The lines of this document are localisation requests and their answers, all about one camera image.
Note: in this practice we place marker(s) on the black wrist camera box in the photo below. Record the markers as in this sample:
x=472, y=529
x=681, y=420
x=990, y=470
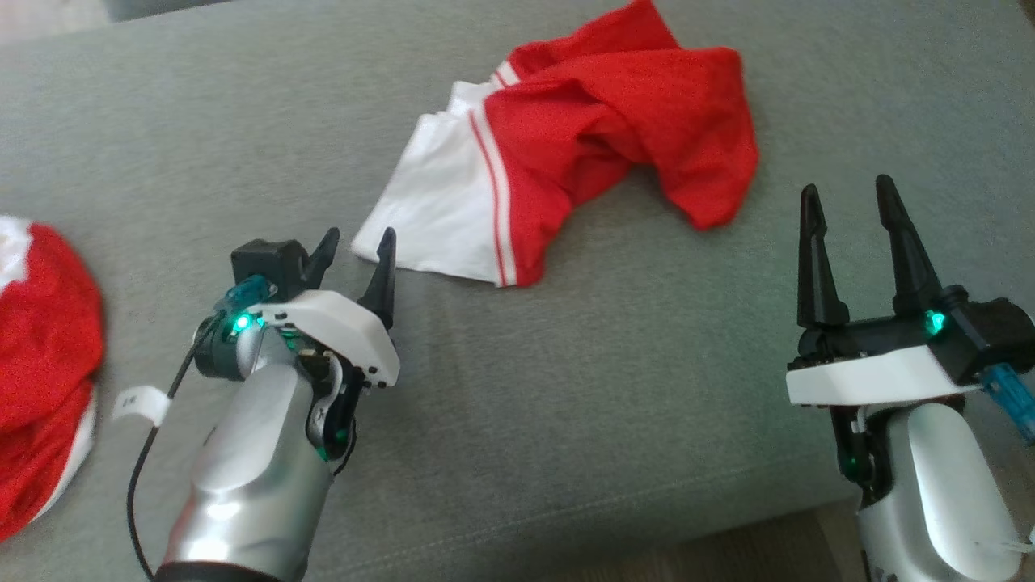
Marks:
x=263, y=263
x=994, y=331

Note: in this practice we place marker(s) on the red garment with white band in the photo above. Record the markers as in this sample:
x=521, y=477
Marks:
x=40, y=339

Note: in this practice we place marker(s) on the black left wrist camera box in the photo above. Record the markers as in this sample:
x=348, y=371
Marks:
x=263, y=263

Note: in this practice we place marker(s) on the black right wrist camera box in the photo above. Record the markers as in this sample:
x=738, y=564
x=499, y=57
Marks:
x=994, y=331

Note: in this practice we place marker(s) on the red shirt with white sleeve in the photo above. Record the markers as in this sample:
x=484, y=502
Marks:
x=614, y=121

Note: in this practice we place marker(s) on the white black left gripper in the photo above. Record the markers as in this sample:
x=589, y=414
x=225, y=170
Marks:
x=340, y=323

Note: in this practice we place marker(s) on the yellow and grey sofa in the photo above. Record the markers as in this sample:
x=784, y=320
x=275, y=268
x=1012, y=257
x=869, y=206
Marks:
x=566, y=404

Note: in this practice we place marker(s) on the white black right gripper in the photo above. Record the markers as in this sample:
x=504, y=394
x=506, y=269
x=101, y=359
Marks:
x=873, y=376

